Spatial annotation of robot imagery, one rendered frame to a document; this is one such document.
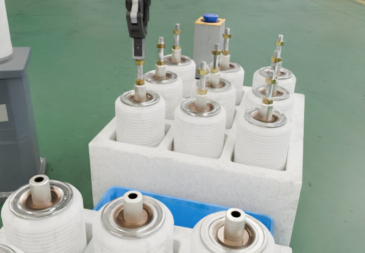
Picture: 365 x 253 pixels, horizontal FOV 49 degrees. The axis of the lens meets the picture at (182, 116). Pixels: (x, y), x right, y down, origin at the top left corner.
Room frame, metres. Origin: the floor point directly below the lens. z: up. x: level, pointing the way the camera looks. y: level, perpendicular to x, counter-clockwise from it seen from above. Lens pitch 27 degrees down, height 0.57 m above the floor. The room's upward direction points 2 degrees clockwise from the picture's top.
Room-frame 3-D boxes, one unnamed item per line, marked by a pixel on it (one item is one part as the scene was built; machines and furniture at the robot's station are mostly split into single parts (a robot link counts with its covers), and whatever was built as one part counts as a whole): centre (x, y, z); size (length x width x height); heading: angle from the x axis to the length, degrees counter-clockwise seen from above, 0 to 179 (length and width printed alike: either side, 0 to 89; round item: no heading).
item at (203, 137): (0.67, -0.03, 0.16); 0.10 x 0.10 x 0.18
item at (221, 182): (0.79, -0.06, 0.09); 0.39 x 0.39 x 0.18; 75
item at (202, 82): (0.67, -0.03, 0.30); 0.01 x 0.01 x 0.08
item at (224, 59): (0.90, -0.09, 0.26); 0.02 x 0.02 x 0.03
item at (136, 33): (0.68, 0.08, 0.37); 0.03 x 0.01 x 0.05; 179
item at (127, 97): (0.70, 0.08, 0.25); 0.08 x 0.08 x 0.01
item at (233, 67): (0.90, -0.09, 0.25); 0.08 x 0.08 x 0.01
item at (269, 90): (0.64, -0.15, 0.30); 0.01 x 0.01 x 0.08
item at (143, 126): (0.70, 0.08, 0.16); 0.10 x 0.10 x 0.18
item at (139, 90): (0.70, 0.08, 0.26); 0.02 x 0.02 x 0.03
